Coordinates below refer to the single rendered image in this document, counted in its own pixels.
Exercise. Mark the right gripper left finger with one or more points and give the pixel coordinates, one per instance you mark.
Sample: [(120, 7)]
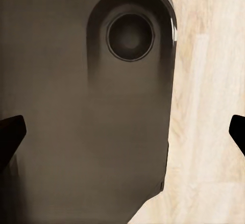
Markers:
[(12, 133)]

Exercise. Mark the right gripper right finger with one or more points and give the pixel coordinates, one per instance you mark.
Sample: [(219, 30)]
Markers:
[(237, 131)]

